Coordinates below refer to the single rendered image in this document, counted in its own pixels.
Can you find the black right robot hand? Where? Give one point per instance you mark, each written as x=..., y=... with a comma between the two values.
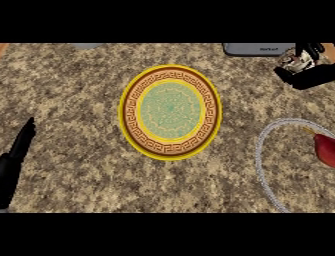
x=317, y=76

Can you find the yellow patterned round plate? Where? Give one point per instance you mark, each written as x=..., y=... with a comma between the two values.
x=170, y=111

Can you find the red pear-shaped fruit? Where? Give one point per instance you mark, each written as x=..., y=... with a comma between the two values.
x=332, y=151

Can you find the grey flat appliance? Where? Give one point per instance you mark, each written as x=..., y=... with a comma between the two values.
x=252, y=49

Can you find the white and brown cupcake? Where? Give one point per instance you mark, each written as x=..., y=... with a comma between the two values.
x=292, y=61

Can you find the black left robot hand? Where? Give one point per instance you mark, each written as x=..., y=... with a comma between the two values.
x=1, y=176

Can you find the small pale grey object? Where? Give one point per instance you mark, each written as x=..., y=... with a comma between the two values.
x=87, y=45

